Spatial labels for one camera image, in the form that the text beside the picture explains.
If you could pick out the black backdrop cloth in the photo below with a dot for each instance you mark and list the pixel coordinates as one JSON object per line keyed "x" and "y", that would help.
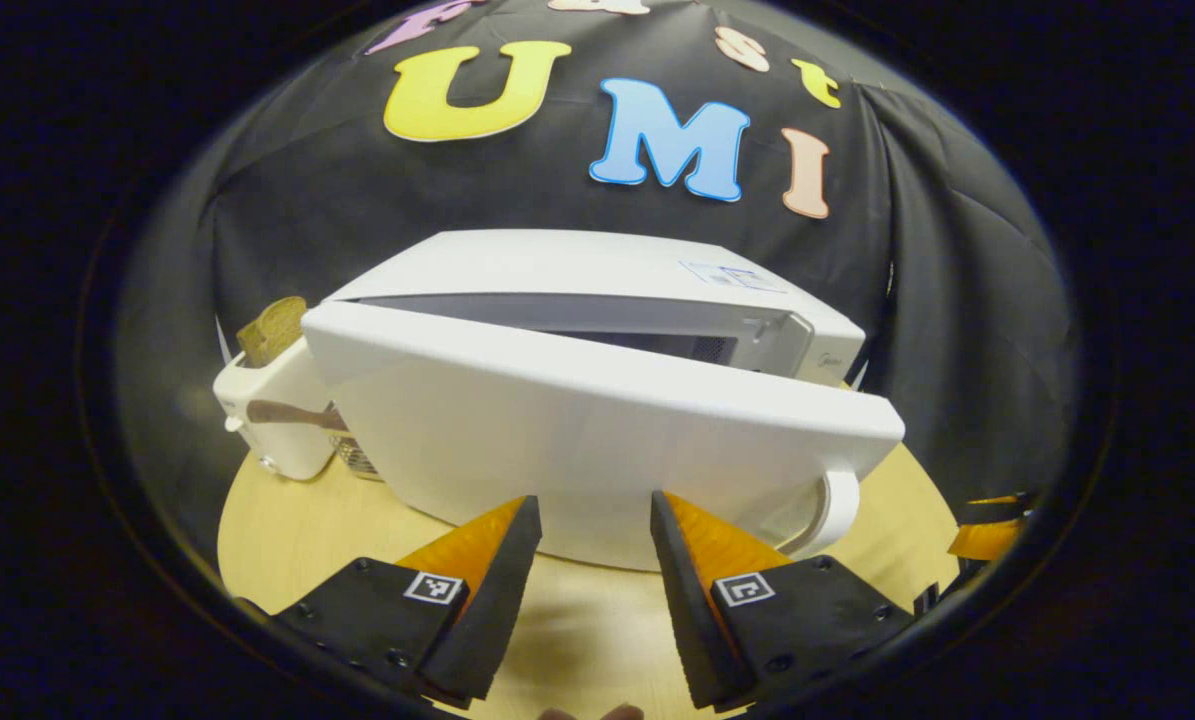
{"x": 957, "y": 300}

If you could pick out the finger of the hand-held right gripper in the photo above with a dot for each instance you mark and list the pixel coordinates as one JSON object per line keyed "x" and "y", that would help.
{"x": 985, "y": 540}
{"x": 997, "y": 508}

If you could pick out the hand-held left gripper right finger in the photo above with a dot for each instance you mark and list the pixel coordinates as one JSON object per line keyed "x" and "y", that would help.
{"x": 692, "y": 620}

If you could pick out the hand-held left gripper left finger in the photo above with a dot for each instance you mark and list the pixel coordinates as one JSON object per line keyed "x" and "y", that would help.
{"x": 492, "y": 610}

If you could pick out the white microwave oven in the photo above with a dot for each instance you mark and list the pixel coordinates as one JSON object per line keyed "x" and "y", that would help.
{"x": 557, "y": 430}

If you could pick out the white toaster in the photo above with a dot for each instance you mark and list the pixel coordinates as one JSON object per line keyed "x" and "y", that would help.
{"x": 277, "y": 440}

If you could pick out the brown bread slice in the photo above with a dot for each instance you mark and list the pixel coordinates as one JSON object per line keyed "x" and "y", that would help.
{"x": 269, "y": 330}

